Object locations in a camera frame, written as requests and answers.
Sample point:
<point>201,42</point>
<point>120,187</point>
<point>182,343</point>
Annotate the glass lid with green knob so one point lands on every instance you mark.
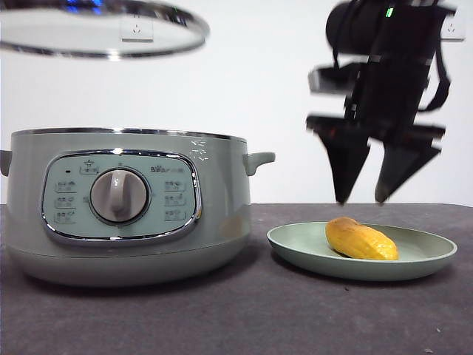
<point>92,37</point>

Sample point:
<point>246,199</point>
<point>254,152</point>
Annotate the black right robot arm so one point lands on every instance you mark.
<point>351,26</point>

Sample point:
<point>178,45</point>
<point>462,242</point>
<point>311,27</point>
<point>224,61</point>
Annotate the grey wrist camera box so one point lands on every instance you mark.
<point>329,79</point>

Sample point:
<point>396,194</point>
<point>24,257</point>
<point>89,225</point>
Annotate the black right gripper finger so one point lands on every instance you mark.
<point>399,170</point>
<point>345,170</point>

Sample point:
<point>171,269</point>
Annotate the pale green round plate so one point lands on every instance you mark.
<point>303,240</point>

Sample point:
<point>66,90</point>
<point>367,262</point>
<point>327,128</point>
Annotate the pale green electric steamer pot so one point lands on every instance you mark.
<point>221,185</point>

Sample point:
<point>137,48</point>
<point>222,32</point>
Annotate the white wall socket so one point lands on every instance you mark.
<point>454,27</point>
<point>137,31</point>

